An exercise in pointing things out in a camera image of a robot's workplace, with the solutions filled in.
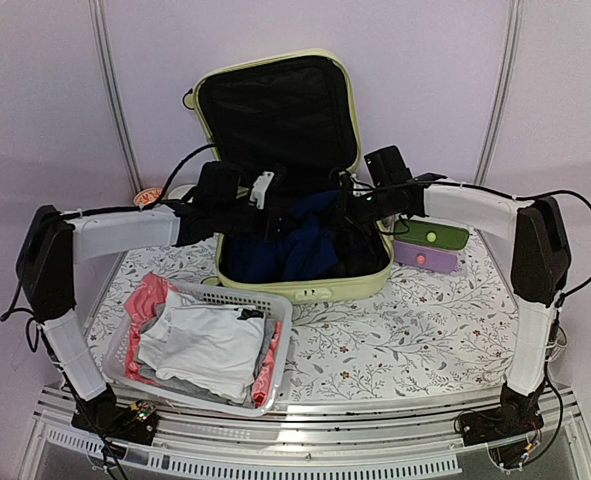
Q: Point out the metal corner post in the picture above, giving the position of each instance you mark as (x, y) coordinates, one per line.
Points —
(501, 94)
(98, 17)

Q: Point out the dark blue garment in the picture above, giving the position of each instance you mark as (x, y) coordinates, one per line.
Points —
(307, 251)

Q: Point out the pink printed garment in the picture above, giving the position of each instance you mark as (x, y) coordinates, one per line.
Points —
(145, 305)

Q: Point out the white t-shirt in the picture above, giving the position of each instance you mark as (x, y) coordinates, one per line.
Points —
(212, 346)

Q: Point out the white plastic mesh basket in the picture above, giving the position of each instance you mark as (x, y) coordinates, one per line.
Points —
(276, 306)

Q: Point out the light green hard-shell suitcase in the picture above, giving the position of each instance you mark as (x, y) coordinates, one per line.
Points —
(295, 111)

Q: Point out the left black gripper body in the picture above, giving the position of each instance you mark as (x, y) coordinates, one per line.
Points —
(229, 222)

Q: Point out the green drawer with knob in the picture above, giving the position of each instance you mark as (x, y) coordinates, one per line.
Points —
(431, 235)

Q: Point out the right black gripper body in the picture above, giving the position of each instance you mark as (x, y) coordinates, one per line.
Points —
(376, 206)

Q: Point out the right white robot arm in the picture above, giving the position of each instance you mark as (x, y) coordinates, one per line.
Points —
(532, 226)

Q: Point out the grey garment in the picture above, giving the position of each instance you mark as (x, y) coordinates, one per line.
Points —
(189, 389)

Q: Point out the purple drawer with pink knob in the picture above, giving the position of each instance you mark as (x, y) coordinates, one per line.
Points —
(435, 260)

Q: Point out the white ceramic bowl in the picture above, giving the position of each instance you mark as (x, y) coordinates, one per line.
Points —
(179, 192)

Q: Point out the pink bowl behind basket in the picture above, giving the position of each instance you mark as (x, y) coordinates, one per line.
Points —
(147, 196)

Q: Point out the right metal corner post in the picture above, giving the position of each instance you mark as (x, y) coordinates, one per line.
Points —
(501, 94)

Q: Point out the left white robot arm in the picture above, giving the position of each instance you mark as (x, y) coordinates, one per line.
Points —
(57, 241)

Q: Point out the left metal corner post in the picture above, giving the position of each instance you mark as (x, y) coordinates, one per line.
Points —
(98, 17)

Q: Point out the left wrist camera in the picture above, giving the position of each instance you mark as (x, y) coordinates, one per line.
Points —
(263, 189)

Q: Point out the floral patterned tablecloth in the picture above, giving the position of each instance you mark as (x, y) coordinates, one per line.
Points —
(405, 332)

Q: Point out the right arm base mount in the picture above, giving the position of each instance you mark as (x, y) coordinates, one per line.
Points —
(511, 431)

